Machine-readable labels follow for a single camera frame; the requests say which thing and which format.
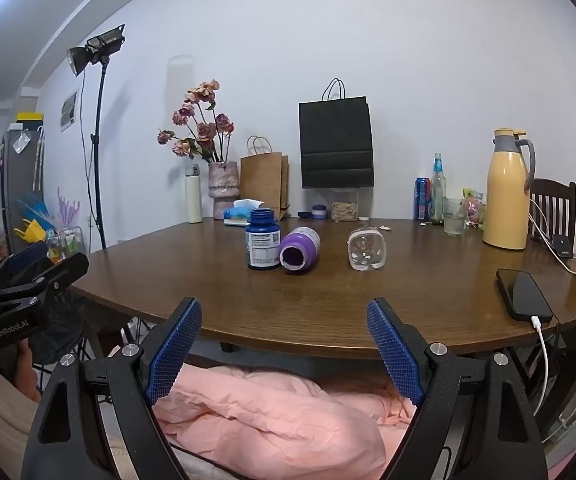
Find black power bank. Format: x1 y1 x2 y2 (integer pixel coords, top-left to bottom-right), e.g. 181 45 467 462
552 233 576 259

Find pink ceramic vase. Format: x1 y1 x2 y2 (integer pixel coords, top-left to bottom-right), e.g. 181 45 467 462
208 161 240 220

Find brown paper bag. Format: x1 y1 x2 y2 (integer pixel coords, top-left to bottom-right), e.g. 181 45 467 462
240 136 292 221

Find dried pink flowers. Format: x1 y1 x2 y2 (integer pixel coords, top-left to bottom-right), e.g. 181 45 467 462
157 79 235 164

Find small drinking glass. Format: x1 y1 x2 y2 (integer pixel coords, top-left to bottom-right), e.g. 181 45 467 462
443 212 467 237

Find blue tissue pack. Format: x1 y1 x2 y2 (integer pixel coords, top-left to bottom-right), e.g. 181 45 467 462
223 199 265 227

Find blue soda can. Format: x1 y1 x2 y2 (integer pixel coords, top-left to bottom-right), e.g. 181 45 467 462
414 177 433 221

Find clear plastic food container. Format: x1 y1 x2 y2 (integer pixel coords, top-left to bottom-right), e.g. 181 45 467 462
329 188 360 222

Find blue plastic bottle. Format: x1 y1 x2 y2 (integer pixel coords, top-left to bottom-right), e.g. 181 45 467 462
245 208 282 271

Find pink blanket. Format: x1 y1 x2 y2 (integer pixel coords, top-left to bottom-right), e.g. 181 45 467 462
150 364 420 480

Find dark wooden chair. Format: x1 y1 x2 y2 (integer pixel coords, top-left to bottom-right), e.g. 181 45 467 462
528 178 576 242

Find purple plastic hanger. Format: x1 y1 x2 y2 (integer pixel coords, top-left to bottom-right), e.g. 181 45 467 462
56 187 81 232

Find white charging cable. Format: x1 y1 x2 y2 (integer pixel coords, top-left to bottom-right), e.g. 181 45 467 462
530 315 553 413

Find yellow box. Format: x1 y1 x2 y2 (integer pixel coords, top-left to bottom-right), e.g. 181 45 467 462
15 111 44 134

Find grey refrigerator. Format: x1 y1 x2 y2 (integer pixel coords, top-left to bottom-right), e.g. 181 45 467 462
0 127 45 257

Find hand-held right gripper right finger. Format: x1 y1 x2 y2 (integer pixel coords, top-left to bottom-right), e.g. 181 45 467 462
366 297 549 480

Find studio light on stand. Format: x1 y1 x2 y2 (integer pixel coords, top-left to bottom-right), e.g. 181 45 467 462
67 24 126 252

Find clear glass bottle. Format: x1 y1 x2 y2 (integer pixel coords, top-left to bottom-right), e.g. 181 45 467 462
430 153 448 225

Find black paper bag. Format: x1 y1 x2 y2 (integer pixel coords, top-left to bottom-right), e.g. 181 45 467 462
298 78 375 190

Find clear glass cup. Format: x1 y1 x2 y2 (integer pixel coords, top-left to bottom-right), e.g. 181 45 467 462
347 226 387 272

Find colourful snack packets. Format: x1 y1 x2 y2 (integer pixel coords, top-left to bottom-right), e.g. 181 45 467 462
460 188 487 230

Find white thermos bottle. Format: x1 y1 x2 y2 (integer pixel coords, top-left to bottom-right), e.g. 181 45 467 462
184 164 204 224

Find yellow and blue dustpans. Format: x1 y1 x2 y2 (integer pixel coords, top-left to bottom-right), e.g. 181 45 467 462
13 190 50 245

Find black smartphone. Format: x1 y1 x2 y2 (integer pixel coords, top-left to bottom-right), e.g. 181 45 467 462
496 268 555 323

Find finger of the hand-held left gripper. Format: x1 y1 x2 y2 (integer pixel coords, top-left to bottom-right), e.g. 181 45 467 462
0 242 52 297
0 252 90 313

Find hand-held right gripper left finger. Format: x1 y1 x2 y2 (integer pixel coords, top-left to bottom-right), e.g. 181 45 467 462
20 297 203 480

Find yellow thermos jug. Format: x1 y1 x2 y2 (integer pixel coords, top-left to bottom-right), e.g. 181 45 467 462
482 128 537 250

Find purple plastic bottle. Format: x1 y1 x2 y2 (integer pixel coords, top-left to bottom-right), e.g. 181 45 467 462
279 226 323 274

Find wire rack with bottles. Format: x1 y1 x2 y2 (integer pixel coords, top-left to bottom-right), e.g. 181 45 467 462
45 227 85 264

